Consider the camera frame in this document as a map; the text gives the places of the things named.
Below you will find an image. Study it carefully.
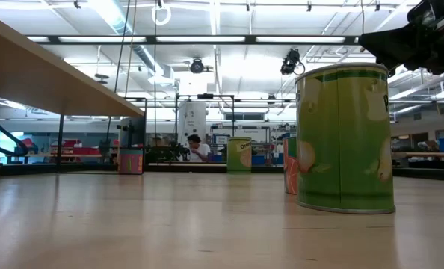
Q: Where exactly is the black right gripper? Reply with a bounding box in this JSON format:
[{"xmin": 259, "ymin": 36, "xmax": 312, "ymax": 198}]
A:
[{"xmin": 358, "ymin": 0, "xmax": 444, "ymax": 76}]

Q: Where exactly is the green Pears can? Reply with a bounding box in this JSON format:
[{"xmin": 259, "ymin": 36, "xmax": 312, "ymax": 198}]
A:
[{"xmin": 295, "ymin": 62, "xmax": 396, "ymax": 215}]

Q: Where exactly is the teal can with orange slices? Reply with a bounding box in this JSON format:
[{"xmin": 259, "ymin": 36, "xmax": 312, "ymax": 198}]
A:
[{"xmin": 283, "ymin": 134, "xmax": 299, "ymax": 196}]

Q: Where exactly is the green Orange can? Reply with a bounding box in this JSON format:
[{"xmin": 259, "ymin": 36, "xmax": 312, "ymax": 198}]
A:
[{"xmin": 226, "ymin": 136, "xmax": 253, "ymax": 174}]

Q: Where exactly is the pink and teal can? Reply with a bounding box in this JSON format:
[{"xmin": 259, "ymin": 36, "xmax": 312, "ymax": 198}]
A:
[{"xmin": 117, "ymin": 148, "xmax": 145, "ymax": 176}]

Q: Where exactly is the red background shelf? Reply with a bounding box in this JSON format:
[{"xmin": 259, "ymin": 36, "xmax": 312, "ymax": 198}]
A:
[{"xmin": 49, "ymin": 139, "xmax": 102, "ymax": 158}]

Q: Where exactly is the light wooden shelf board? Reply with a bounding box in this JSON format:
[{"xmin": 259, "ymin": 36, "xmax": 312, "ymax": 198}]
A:
[{"xmin": 0, "ymin": 10, "xmax": 146, "ymax": 118}]

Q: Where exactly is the wooden background bench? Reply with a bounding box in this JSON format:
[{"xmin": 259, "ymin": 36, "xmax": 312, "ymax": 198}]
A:
[{"xmin": 391, "ymin": 151, "xmax": 444, "ymax": 160}]

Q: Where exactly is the round black ceiling fixture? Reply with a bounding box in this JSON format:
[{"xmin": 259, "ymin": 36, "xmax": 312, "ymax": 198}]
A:
[{"xmin": 189, "ymin": 57, "xmax": 206, "ymax": 75}]

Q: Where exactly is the white cylindrical column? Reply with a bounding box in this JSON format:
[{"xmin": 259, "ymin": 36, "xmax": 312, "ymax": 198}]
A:
[{"xmin": 176, "ymin": 100, "xmax": 207, "ymax": 163}]

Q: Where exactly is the person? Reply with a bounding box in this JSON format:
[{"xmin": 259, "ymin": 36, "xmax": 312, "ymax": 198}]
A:
[{"xmin": 185, "ymin": 133, "xmax": 212, "ymax": 163}]

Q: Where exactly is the grey background cabinet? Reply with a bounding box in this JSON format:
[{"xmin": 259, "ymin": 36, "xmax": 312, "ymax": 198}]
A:
[{"xmin": 119, "ymin": 117, "xmax": 147, "ymax": 149}]

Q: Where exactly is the black overhead camera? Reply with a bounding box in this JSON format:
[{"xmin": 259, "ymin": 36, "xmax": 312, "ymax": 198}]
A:
[{"xmin": 280, "ymin": 47, "xmax": 306, "ymax": 76}]

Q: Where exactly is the black table frame rail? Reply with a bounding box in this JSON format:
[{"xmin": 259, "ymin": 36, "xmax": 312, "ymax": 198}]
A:
[
  {"xmin": 392, "ymin": 167, "xmax": 444, "ymax": 183},
  {"xmin": 0, "ymin": 162, "xmax": 298, "ymax": 175}
]

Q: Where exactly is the black background rig frame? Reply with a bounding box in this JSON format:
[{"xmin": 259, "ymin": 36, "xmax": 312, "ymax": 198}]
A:
[{"xmin": 174, "ymin": 93, "xmax": 235, "ymax": 166}]

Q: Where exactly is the white hanging ring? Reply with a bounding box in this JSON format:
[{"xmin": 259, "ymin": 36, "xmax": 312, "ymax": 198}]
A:
[{"xmin": 150, "ymin": 0, "xmax": 173, "ymax": 27}]

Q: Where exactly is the black overhead frame bar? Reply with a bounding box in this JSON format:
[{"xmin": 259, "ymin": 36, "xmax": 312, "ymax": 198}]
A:
[{"xmin": 25, "ymin": 34, "xmax": 360, "ymax": 46}]

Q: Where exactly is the thin black hanging cable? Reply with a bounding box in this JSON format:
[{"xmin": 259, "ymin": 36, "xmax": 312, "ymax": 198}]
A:
[
  {"xmin": 123, "ymin": 0, "xmax": 138, "ymax": 99},
  {"xmin": 113, "ymin": 0, "xmax": 132, "ymax": 94}
]

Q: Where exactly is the silver ceiling duct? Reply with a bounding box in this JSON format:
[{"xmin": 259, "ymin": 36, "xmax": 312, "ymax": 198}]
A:
[{"xmin": 89, "ymin": 0, "xmax": 180, "ymax": 90}]

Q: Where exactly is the black curved cable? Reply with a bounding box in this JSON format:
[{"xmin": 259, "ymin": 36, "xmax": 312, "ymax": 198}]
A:
[{"xmin": 0, "ymin": 99, "xmax": 29, "ymax": 158}]

